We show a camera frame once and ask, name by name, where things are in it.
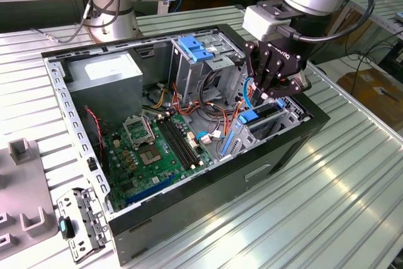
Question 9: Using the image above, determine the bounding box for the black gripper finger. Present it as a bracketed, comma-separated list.
[246, 42, 268, 102]
[261, 52, 302, 98]

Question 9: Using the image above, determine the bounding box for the hard disk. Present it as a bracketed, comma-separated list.
[220, 98, 286, 158]

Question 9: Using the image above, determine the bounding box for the silver disk bay cage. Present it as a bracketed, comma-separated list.
[216, 59, 309, 160]

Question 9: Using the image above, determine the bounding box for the blue plastic drive latch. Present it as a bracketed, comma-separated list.
[190, 45, 215, 64]
[178, 36, 203, 53]

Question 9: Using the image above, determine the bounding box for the silver drive cage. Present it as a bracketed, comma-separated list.
[169, 34, 246, 97]

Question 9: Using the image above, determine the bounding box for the large taped cardboard box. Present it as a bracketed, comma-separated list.
[336, 69, 403, 128]

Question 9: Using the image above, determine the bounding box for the black RAM slot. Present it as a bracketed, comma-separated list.
[165, 115, 202, 168]
[156, 117, 193, 171]

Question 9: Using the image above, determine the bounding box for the black equipment box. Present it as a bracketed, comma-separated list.
[376, 43, 403, 76]

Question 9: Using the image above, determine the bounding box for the metal slat side table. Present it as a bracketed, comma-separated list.
[327, 0, 403, 62]

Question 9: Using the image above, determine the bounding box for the metal socket cover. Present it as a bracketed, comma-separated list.
[122, 115, 156, 149]

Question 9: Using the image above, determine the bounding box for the CPU socket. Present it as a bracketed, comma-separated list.
[137, 144, 164, 167]

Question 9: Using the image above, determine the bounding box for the black open PC case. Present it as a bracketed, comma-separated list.
[40, 23, 331, 266]

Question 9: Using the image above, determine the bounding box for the green motherboard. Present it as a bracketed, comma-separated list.
[102, 112, 217, 214]

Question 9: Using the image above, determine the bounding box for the grey power supply box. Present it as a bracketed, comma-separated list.
[64, 51, 144, 125]

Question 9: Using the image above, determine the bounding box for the blue expansion slot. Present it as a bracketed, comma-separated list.
[125, 173, 178, 206]

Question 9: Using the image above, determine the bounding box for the grey parts rack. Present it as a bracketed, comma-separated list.
[0, 138, 60, 253]

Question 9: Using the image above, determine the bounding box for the blue data wire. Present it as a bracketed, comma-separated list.
[242, 78, 254, 110]

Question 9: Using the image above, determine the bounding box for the black camera cable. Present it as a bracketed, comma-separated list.
[276, 0, 376, 43]

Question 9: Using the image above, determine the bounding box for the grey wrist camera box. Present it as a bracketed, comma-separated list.
[241, 6, 293, 42]

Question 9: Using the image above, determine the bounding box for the thick black sleeved wire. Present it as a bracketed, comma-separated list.
[200, 70, 229, 118]

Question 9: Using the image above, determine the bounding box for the orange red wire bundle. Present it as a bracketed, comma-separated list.
[171, 81, 246, 139]

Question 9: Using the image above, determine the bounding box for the blue wire white plug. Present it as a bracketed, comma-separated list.
[195, 130, 227, 146]

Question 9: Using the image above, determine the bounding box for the yellow black wire bundle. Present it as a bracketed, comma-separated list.
[150, 83, 173, 110]

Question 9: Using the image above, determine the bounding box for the red black fan wire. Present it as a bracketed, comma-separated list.
[84, 107, 105, 159]

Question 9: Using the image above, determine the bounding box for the black cable silver plug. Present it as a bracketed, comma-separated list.
[47, 0, 101, 43]

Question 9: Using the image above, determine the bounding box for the silver expansion card bracket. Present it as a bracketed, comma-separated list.
[55, 186, 111, 264]

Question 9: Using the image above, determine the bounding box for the blue black bracket latch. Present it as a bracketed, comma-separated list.
[59, 216, 76, 240]

